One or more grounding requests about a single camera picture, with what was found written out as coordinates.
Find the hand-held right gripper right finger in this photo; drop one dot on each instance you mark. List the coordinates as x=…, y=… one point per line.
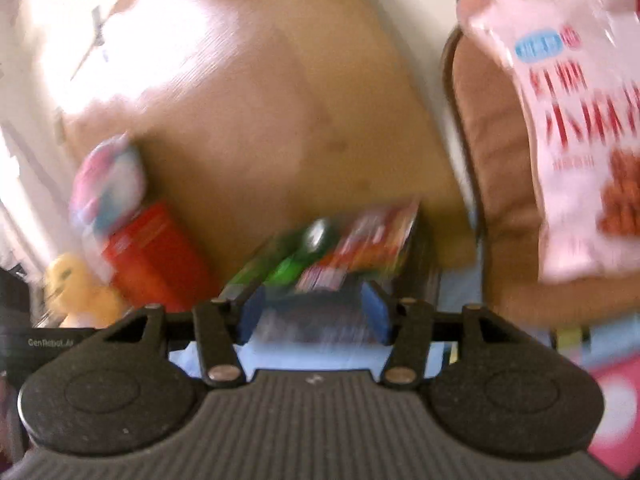
x=376, y=312

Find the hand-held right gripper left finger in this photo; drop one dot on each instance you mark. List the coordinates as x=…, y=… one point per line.
x=250, y=315

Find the red and green snack box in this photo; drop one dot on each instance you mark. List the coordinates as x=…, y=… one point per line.
x=350, y=245

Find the person's left forearm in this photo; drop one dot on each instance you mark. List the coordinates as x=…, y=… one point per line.
x=7, y=435

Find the yellow plush toy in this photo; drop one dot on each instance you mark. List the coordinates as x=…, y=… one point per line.
x=75, y=290

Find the blue and pink printed mat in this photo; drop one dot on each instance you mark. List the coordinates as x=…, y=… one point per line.
x=457, y=285

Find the pink and blue snack packet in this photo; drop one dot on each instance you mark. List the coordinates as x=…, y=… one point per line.
x=107, y=195

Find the brown woven basket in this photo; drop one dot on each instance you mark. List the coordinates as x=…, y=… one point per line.
x=495, y=185

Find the pink snack bag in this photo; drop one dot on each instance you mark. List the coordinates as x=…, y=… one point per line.
x=575, y=110

